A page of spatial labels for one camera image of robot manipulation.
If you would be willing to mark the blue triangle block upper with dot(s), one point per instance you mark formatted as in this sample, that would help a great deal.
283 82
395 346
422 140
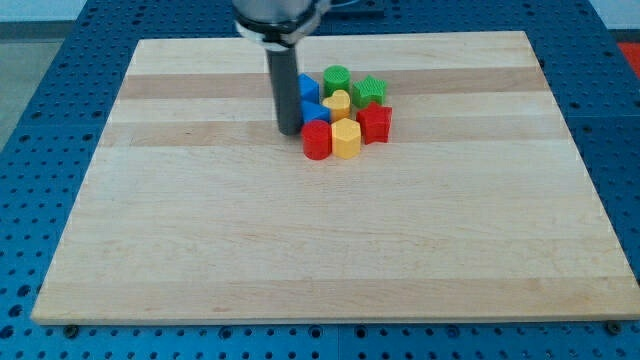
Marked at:
309 89

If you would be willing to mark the light wooden board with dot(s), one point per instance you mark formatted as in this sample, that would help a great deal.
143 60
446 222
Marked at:
196 210

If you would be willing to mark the green star block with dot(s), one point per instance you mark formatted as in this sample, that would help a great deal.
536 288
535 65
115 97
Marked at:
370 89

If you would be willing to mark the red star block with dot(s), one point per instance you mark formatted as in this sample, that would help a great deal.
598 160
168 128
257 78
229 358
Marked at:
375 123

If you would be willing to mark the green cylinder block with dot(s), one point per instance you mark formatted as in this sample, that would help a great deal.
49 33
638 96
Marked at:
336 77

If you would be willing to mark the yellow hexagon block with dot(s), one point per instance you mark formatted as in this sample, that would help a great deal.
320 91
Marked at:
346 138

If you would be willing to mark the yellow heart block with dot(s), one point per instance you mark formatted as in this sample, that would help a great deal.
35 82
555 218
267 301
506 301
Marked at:
339 104

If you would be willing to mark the blue block lower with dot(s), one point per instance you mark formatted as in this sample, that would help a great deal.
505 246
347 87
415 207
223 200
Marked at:
313 111

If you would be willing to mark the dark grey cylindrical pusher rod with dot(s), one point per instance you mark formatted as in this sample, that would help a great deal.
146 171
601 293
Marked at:
283 71

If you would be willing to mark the red cylinder block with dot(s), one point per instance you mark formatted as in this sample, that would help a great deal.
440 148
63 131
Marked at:
316 139

